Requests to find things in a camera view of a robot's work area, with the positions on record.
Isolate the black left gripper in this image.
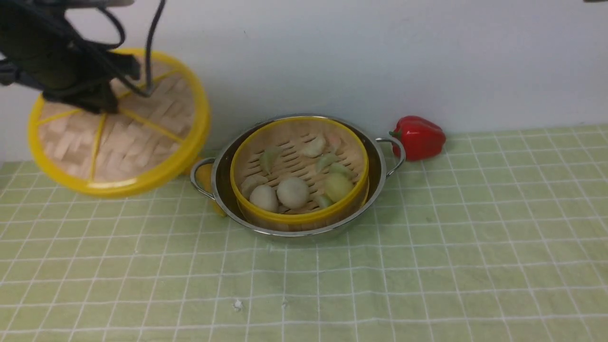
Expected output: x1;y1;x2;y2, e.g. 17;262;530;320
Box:
0;0;141;114

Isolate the white dumpling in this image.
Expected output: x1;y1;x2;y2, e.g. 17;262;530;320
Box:
300;134;327;158

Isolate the pink dumpling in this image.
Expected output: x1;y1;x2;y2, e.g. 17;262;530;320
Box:
325;133;342;154

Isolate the yellow woven steamer lid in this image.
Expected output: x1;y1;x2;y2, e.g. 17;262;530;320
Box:
28;51;211;198

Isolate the light green dumpling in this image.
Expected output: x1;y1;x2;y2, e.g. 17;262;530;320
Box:
315;153;340;173

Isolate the green dumpling right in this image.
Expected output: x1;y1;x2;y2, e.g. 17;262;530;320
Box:
329;162;357;179

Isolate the beige dumpling left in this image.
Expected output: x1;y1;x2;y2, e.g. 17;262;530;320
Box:
240;174;268;200

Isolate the green checkered tablecloth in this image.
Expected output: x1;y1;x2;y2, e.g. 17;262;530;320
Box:
0;125;608;342

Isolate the yellow-green round bun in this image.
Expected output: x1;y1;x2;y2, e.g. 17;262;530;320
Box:
324;173;354;203

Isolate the stainless steel pot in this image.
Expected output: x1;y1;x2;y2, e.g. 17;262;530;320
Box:
190;114;393;239

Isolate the yellow banana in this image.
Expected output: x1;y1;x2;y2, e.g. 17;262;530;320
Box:
195;164;227;217

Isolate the pale green dumpling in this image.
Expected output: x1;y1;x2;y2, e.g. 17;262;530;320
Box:
259;146;282;175

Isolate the yellow bamboo steamer basket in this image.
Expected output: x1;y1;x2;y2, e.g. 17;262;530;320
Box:
230;115;370;232

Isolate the white round bun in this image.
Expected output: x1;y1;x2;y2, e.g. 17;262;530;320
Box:
276;177;310;209
249;184;279;213

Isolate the red bell pepper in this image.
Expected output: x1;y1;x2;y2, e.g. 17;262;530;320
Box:
389;115;447;162

